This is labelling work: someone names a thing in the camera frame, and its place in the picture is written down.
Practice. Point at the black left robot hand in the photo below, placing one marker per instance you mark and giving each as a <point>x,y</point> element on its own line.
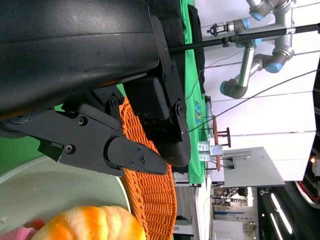
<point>75,50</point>

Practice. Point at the pale grey-green bowl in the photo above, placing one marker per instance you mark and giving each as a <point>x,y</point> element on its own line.
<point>75,185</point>

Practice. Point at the orange striped pumpkin bread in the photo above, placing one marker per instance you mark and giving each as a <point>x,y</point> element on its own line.
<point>95,225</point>

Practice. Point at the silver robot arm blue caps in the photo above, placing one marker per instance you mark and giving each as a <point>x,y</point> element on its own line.
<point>243,67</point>

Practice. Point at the orange wicker basket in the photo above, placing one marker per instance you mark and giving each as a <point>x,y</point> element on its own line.
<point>155,200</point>

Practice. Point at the green tablecloth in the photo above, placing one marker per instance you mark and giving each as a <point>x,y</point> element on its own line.
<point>195,75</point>

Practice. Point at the brown wooden stand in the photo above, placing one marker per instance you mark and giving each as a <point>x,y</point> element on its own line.
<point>215,130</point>

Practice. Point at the long black pole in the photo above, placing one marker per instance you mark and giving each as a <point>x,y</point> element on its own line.
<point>262,33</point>

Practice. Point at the grey flat board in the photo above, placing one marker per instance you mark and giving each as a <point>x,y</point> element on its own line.
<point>250,170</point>

